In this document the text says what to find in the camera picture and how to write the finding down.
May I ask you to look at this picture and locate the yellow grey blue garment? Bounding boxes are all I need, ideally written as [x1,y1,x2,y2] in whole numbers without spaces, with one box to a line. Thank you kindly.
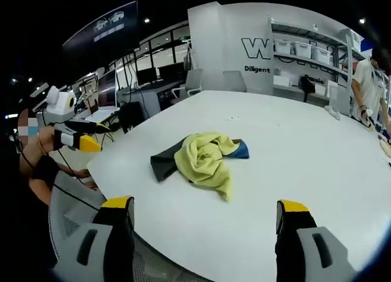
[150,131,250,203]

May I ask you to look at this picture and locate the black office chair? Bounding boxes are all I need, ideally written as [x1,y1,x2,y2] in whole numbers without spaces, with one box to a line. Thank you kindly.
[118,101,145,134]

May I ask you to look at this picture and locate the small white cloth bundle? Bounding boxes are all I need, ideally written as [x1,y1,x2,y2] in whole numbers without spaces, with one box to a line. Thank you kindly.
[324,104,343,121]

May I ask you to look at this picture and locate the white storage box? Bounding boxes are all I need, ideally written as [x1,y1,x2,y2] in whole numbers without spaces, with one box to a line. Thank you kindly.
[276,40,296,56]
[293,42,313,59]
[310,46,334,63]

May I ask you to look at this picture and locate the pale cloth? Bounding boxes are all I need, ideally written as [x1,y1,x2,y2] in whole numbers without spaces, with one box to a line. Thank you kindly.
[379,139,391,158]

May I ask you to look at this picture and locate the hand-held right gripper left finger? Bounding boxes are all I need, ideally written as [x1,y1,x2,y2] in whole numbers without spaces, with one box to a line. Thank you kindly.
[53,195,136,282]

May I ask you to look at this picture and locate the person's dark clothing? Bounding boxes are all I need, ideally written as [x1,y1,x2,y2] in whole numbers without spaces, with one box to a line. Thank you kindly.
[0,135,59,270]

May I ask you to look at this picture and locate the person's left hand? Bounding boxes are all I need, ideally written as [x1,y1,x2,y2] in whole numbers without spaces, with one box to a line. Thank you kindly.
[40,126,62,155]

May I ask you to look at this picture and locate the black bag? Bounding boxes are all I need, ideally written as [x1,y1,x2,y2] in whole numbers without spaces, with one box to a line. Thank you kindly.
[299,74,316,103]

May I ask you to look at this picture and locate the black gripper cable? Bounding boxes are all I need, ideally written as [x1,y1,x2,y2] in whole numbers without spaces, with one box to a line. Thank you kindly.
[56,147,102,212]

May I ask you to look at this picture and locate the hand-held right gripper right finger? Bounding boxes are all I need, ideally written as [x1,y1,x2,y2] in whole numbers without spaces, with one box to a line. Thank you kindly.
[274,199,357,282]

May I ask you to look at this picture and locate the tall dark monitor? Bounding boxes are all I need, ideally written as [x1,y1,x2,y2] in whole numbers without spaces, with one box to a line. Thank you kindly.
[97,69,119,109]

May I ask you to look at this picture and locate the grey office desk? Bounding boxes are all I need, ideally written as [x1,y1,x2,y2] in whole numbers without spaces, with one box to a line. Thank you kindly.
[117,79,185,121]

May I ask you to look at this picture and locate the black computer monitor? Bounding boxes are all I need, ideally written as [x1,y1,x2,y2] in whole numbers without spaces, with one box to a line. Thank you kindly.
[156,62,186,81]
[136,67,158,85]

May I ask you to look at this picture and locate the grey metal shelf rack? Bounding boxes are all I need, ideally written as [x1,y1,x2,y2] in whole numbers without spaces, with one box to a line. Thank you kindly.
[268,17,367,115]

